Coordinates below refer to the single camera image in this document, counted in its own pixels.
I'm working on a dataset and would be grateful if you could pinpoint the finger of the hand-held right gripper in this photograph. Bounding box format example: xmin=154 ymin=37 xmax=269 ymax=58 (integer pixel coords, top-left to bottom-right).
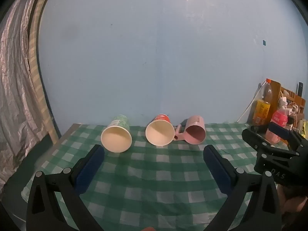
xmin=268 ymin=122 xmax=308 ymax=150
xmin=242 ymin=127 xmax=297 ymax=157

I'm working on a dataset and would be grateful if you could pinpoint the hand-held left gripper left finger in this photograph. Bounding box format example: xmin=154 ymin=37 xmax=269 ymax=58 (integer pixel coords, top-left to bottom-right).
xmin=26 ymin=144 xmax=105 ymax=231

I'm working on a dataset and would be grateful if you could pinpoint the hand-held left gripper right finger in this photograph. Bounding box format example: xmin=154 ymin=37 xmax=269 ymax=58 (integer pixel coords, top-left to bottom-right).
xmin=203 ymin=145 xmax=282 ymax=231

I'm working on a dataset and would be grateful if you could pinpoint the green patterned paper cup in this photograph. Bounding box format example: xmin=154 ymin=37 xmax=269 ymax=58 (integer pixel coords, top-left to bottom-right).
xmin=101 ymin=115 xmax=133 ymax=153

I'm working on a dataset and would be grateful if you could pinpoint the pink plastic mug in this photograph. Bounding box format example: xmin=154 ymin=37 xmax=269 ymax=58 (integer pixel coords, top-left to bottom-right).
xmin=174 ymin=115 xmax=207 ymax=145

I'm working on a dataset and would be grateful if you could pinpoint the red paper cup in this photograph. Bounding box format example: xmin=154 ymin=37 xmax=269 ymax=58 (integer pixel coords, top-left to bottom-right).
xmin=145 ymin=114 xmax=176 ymax=147

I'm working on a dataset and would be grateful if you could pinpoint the person's right hand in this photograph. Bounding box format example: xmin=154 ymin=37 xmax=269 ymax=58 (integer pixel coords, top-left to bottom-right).
xmin=277 ymin=185 xmax=308 ymax=223

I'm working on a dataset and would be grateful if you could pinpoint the pink plastic bottle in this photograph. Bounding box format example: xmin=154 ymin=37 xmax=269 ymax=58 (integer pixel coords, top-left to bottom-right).
xmin=265 ymin=107 xmax=289 ymax=144

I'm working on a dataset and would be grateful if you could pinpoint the yellow-green packet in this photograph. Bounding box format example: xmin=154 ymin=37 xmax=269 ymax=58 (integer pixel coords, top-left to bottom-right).
xmin=298 ymin=120 xmax=308 ymax=139

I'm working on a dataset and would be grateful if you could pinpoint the orange-capped drink bottle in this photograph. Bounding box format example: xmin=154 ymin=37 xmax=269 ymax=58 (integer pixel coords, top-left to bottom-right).
xmin=252 ymin=78 xmax=274 ymax=126

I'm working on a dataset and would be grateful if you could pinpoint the brown wooden rack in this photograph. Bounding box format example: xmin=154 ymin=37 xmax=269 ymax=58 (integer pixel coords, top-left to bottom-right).
xmin=271 ymin=81 xmax=306 ymax=116

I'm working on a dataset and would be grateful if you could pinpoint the green checkered tablecloth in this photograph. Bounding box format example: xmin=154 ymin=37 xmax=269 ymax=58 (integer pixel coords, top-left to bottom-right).
xmin=21 ymin=122 xmax=289 ymax=231

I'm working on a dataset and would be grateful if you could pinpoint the grey shiny curtain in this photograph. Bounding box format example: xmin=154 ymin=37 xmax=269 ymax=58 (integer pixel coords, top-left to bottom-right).
xmin=0 ymin=0 xmax=56 ymax=194

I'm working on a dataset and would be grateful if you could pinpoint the striped wooden board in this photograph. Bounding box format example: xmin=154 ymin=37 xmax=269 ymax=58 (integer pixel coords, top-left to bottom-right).
xmin=28 ymin=0 xmax=59 ymax=144

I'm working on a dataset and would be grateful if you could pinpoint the white cable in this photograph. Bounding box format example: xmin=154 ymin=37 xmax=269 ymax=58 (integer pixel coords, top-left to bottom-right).
xmin=237 ymin=86 xmax=262 ymax=123

